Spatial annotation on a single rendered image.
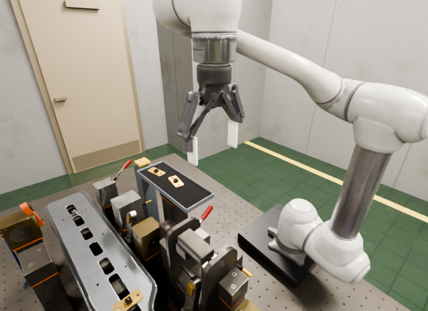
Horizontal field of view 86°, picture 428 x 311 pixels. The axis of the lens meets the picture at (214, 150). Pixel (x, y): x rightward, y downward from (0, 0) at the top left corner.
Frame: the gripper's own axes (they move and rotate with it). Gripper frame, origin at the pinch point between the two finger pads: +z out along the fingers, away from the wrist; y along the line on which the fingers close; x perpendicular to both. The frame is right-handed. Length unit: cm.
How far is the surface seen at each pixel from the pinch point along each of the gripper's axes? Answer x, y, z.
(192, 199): -19.2, -6.9, 30.3
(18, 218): -68, 43, 40
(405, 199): 37, -275, 146
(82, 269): -32, 32, 46
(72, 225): -57, 28, 46
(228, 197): -49, -62, 76
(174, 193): -27.1, -4.3, 30.3
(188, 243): -1.8, 8.1, 27.4
